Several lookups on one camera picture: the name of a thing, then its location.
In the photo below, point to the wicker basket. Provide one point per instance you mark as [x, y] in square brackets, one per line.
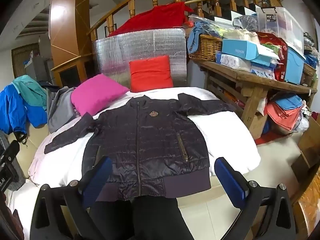
[206, 46]

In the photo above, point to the wooden table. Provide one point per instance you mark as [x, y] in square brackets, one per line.
[252, 85]

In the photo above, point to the white blanket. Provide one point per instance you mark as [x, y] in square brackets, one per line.
[225, 135]

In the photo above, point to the blue jacket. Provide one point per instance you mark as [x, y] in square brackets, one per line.
[17, 110]

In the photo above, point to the pink pillow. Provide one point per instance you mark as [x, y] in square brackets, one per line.
[97, 95]

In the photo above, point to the stack of blue and coral cloths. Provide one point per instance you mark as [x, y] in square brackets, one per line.
[282, 112]

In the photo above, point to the curved wooden pillar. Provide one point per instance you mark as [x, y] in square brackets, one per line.
[68, 30]

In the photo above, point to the blue cardboard box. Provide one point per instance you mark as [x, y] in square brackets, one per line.
[240, 50]

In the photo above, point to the light blue plastic bin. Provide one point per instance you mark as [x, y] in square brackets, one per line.
[295, 67]

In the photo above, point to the red pillow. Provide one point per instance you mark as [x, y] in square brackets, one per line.
[151, 73]

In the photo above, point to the grey garment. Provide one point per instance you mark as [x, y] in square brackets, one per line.
[61, 110]

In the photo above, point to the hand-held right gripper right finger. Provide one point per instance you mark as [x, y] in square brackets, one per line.
[228, 182]

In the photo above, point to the clear plastic storage box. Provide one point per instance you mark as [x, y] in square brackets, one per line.
[282, 22]

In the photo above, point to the blue cloth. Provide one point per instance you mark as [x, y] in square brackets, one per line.
[196, 33]

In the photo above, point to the teal garment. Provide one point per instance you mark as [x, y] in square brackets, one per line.
[30, 90]

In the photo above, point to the dark purple quilted jacket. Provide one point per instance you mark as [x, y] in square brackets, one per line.
[150, 142]

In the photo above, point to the red printed bag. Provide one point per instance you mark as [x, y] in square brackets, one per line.
[275, 45]

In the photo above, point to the red velvet cloth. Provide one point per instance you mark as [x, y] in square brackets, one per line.
[155, 17]

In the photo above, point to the white patterned tissue pack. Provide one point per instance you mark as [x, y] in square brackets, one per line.
[232, 61]

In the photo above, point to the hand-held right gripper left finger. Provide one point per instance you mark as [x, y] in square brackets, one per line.
[100, 177]

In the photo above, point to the silver foil insulation mat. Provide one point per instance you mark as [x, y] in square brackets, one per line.
[117, 52]

